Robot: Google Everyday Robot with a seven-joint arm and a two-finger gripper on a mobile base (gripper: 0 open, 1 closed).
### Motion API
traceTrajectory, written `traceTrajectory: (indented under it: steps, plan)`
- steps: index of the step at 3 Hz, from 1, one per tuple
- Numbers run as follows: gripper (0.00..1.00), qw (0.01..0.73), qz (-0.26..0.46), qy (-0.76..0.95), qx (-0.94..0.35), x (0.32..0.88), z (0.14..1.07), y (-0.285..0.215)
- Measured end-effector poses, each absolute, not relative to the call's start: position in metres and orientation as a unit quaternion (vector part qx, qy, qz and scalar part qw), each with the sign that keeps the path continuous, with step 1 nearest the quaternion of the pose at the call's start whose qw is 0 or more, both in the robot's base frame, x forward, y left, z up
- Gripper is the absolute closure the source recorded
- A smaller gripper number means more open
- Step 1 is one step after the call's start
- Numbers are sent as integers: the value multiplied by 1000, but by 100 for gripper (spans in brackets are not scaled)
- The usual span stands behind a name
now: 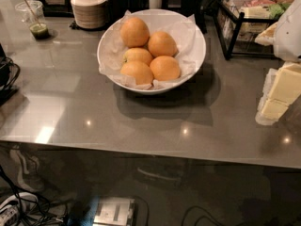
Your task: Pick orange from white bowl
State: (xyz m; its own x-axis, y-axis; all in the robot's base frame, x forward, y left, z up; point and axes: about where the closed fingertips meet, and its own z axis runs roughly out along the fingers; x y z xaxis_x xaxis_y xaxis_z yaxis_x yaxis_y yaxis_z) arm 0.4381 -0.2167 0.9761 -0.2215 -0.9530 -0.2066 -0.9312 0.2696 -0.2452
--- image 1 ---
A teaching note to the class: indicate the stack of paper bowls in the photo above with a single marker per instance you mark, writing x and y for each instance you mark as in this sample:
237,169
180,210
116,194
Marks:
89,14

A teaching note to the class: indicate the white paper bowl liner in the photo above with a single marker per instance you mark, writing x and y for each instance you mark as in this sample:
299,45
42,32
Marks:
185,32

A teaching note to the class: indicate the white ceramic bowl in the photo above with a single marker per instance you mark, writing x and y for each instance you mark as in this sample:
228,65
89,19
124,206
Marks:
194,47

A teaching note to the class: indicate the silver box on floor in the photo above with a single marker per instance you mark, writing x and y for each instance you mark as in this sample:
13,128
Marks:
114,211

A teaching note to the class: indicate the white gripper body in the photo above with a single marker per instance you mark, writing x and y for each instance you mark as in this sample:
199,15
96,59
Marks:
290,35

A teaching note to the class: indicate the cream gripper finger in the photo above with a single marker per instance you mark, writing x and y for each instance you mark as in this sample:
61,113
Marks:
280,89

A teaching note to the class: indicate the white power strip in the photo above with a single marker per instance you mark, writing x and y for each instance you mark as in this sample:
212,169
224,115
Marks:
14,206

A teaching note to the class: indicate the black wire rack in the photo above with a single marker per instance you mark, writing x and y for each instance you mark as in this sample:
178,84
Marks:
229,24

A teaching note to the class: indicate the clear plastic cup green drink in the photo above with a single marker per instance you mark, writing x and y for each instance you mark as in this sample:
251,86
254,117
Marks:
38,32

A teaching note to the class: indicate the black condiment holder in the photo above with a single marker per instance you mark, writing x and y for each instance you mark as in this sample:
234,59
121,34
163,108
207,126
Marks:
120,0

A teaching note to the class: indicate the wooden stir stick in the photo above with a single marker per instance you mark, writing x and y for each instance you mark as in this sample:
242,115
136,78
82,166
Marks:
32,12

